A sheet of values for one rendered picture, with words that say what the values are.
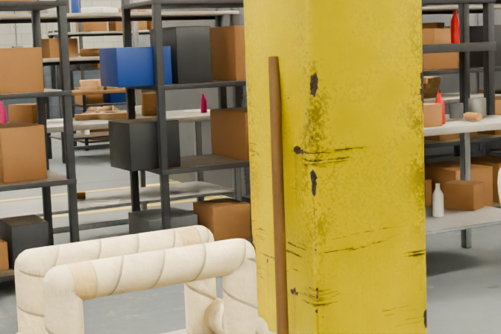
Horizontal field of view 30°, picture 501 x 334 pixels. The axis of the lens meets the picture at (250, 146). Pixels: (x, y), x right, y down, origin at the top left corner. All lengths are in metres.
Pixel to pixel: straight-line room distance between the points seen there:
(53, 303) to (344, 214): 1.14
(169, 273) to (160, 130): 4.94
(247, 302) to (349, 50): 1.05
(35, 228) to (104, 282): 4.91
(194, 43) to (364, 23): 4.12
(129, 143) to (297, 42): 4.00
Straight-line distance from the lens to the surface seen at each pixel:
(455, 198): 6.11
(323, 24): 1.81
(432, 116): 5.39
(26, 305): 0.87
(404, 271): 1.97
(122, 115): 6.89
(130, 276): 0.80
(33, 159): 5.66
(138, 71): 5.75
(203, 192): 7.07
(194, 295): 0.93
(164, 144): 5.76
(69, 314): 0.79
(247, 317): 0.86
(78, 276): 0.79
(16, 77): 5.53
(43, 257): 0.86
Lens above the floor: 1.39
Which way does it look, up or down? 6 degrees down
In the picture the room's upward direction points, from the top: 2 degrees counter-clockwise
